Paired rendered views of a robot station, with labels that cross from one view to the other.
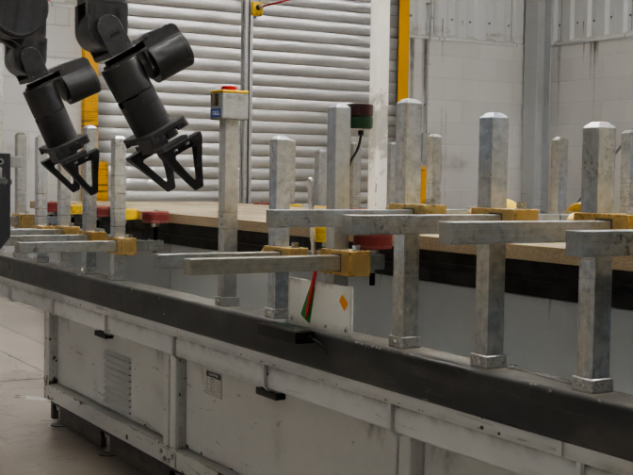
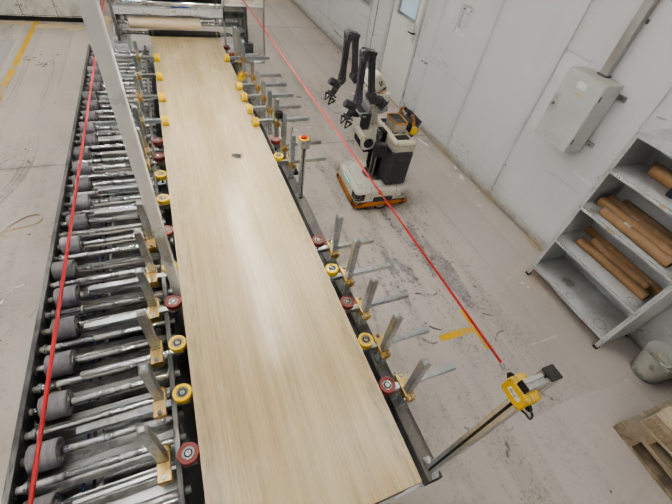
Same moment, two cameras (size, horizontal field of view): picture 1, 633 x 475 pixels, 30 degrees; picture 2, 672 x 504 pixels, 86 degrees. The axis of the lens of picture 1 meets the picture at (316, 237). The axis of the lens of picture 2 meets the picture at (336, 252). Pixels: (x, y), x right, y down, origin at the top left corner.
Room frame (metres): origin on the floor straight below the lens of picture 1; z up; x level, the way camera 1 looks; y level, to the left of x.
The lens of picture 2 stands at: (5.17, 0.66, 2.52)
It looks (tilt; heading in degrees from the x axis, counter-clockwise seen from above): 46 degrees down; 182
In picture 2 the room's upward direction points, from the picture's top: 11 degrees clockwise
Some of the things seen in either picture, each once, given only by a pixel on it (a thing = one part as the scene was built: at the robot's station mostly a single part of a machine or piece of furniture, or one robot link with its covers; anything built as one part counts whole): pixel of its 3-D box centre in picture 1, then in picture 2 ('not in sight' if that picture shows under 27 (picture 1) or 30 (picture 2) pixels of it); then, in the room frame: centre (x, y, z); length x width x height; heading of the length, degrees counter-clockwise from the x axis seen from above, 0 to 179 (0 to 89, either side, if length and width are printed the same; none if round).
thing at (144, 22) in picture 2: not in sight; (184, 23); (0.45, -1.83, 1.05); 1.43 x 0.12 x 0.12; 120
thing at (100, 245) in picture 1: (91, 247); (344, 245); (3.42, 0.65, 0.80); 0.43 x 0.03 x 0.04; 120
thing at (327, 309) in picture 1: (318, 305); not in sight; (2.44, -0.01, 0.75); 0.26 x 0.01 x 0.10; 30
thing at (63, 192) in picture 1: (63, 214); (366, 305); (3.93, 0.84, 0.88); 0.04 x 0.04 x 0.48; 30
